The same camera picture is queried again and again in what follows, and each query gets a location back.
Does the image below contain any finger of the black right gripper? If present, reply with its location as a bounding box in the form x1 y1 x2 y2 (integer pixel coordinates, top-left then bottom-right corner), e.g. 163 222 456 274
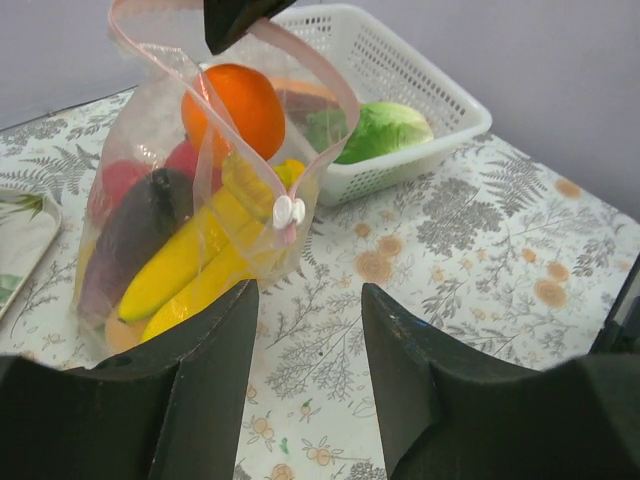
203 0 295 55

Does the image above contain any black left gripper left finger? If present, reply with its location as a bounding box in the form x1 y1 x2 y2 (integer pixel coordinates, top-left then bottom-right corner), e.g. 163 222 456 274
1 281 259 479

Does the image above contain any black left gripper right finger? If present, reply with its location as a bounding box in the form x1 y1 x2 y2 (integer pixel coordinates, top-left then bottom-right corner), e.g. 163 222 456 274
361 283 639 479

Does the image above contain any orange fruit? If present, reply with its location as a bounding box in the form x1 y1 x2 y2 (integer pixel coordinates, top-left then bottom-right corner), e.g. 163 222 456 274
181 63 286 170

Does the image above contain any yellow orange peach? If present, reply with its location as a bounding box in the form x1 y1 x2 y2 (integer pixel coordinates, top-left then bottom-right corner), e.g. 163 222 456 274
105 309 149 355

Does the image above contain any red apple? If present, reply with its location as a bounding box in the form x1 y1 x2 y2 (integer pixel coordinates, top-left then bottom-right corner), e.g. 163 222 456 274
163 140 222 193
88 159 150 228

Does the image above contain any clear zip top bag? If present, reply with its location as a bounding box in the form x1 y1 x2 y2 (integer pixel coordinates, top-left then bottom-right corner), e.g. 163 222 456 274
70 1 359 360

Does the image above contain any yellow banana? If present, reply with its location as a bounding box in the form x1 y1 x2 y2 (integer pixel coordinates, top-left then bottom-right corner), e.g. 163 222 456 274
112 156 275 343

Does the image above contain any purple eggplant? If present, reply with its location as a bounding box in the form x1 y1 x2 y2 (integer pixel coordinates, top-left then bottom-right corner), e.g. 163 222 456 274
77 168 193 323

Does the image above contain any red brown sweet potato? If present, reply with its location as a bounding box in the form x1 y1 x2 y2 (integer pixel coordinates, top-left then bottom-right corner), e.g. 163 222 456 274
271 78 340 129

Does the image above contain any white perforated plastic basket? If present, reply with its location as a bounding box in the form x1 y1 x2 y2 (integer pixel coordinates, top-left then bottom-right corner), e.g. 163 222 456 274
199 3 494 207

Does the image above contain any floral patterned tablecloth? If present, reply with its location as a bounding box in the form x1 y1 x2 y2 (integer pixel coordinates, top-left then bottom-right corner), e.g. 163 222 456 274
1 91 639 479

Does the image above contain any green lettuce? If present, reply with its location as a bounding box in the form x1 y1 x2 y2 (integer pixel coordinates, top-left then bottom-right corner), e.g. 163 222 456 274
305 102 434 165

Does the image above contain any leaf patterned square tray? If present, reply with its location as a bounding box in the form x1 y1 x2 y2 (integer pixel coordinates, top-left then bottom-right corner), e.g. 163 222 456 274
1 188 62 316

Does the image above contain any aluminium frame rail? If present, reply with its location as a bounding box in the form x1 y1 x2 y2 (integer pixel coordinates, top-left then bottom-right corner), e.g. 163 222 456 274
589 258 640 354

